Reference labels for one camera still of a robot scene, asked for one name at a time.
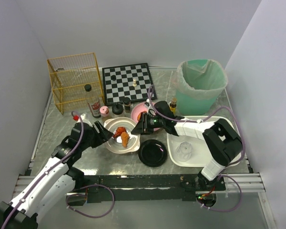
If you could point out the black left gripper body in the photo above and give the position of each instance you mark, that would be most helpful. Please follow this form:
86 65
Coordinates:
98 132

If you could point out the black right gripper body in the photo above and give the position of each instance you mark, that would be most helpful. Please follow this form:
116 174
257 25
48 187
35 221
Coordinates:
144 123

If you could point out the beige bowl with handles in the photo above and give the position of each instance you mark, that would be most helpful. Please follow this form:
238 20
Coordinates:
115 144

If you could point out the clear faceted glass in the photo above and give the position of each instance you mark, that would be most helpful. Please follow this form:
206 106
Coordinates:
184 151

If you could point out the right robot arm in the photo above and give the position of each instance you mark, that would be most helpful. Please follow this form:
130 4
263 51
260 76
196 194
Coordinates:
209 174

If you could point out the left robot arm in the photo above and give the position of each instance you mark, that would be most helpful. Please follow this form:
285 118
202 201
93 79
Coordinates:
57 178

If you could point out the orange chicken wing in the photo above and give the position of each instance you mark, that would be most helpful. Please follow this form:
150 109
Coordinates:
139 116

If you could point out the red chicken drumstick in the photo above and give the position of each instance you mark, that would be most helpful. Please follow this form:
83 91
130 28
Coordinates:
119 131

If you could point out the yellow label sauce bottle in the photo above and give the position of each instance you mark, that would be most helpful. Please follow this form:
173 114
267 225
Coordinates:
173 104

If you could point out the pink plate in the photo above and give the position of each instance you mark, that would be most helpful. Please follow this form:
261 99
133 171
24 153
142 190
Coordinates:
136 110

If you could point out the orange fried nugget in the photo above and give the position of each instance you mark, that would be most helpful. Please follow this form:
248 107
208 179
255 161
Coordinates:
125 139

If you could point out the pink lid spice jar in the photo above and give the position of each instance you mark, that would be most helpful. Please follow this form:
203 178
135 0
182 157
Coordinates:
104 111

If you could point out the black plate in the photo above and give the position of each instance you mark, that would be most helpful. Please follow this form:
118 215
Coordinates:
152 153

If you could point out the black lid seasoning jar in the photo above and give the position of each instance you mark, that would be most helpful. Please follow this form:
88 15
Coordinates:
117 110

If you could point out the small dark pepper shaker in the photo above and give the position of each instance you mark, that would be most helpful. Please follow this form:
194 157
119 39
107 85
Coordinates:
127 104

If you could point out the clear vinegar bottle red label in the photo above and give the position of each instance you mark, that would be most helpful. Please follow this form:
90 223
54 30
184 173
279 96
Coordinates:
92 101

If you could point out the white plastic tray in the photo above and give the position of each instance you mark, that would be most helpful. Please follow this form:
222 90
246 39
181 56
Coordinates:
196 142

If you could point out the white chess pawn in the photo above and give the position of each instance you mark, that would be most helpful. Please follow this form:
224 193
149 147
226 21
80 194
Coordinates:
134 83

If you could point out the black white chessboard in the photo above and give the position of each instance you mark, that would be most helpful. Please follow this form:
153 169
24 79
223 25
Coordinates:
115 91

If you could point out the green plastic trash bin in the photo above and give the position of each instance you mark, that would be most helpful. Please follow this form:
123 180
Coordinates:
191 106

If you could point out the clear trash bag liner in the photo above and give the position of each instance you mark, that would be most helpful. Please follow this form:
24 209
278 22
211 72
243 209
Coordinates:
201 79

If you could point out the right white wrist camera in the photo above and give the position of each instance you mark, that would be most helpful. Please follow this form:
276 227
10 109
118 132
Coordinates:
149 108

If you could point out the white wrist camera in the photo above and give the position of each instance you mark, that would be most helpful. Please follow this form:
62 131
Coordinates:
149 108
86 118

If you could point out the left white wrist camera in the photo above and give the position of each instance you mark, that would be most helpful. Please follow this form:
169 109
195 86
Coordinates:
86 118

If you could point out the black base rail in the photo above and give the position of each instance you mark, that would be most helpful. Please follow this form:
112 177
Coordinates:
185 187

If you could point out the yellow wire basket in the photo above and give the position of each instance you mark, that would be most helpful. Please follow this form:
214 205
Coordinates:
69 75

